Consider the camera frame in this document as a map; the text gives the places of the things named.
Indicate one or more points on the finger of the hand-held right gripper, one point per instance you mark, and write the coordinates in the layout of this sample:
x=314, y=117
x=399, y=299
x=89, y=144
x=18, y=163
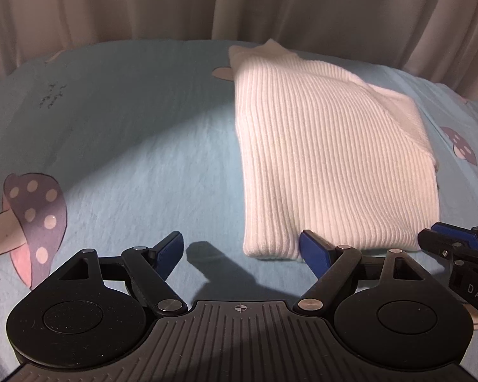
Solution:
x=456, y=231
x=438, y=244

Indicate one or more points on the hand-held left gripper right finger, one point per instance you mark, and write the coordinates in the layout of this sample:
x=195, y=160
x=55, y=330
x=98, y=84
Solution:
x=313, y=253

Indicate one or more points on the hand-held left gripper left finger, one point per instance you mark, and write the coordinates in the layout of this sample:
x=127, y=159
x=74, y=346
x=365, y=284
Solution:
x=171, y=249

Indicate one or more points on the white ribbed knit sweater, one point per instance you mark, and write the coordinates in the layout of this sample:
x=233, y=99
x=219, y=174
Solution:
x=322, y=147

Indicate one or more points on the light blue mushroom print bedsheet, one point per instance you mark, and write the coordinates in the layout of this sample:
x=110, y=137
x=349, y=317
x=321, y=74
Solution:
x=123, y=127

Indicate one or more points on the beige curtain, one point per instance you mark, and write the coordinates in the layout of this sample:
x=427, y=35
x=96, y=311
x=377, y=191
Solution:
x=239, y=4

